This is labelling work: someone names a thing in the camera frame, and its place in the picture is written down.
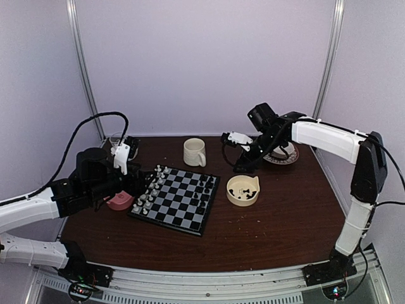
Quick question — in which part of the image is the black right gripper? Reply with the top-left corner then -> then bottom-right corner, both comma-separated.
234,131 -> 285,174

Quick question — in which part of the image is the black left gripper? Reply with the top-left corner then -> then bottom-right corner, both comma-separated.
87,162 -> 157,203

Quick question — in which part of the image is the cream bowl of black pieces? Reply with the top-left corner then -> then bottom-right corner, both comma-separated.
226,175 -> 260,207

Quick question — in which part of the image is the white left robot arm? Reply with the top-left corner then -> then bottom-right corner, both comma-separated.
1,148 -> 147,281

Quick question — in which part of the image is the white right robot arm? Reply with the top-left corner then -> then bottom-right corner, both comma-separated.
225,103 -> 387,280

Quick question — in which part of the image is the pink bowl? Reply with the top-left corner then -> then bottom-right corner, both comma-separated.
106,191 -> 134,211

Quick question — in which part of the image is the floral patterned saucer plate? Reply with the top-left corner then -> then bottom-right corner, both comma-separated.
263,142 -> 299,165

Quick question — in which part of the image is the clear glass cup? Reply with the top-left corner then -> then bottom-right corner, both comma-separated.
109,132 -> 122,148

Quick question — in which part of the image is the black and white chessboard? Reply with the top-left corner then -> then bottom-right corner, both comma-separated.
127,164 -> 220,236

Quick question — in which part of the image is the white ribbed ceramic mug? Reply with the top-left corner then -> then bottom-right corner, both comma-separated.
183,138 -> 206,167

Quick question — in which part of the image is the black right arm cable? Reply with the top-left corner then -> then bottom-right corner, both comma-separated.
220,144 -> 241,170

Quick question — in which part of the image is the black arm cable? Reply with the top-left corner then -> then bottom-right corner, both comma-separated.
25,111 -> 130,200
220,144 -> 241,170

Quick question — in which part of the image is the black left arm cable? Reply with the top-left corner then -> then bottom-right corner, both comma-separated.
25,111 -> 130,200

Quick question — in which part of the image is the aluminium frame post right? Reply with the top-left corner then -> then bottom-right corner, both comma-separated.
311,0 -> 345,118

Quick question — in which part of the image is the aluminium frame post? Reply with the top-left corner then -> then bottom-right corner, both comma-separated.
311,0 -> 345,118
65,0 -> 106,141

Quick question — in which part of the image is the aluminium front rail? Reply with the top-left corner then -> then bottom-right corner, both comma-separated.
25,243 -> 396,304

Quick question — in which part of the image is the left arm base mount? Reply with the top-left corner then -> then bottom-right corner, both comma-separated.
56,263 -> 113,303

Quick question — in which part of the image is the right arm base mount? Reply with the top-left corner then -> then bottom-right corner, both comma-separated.
302,261 -> 357,301

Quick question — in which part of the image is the aluminium frame post left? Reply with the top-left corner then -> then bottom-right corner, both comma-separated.
65,0 -> 106,141

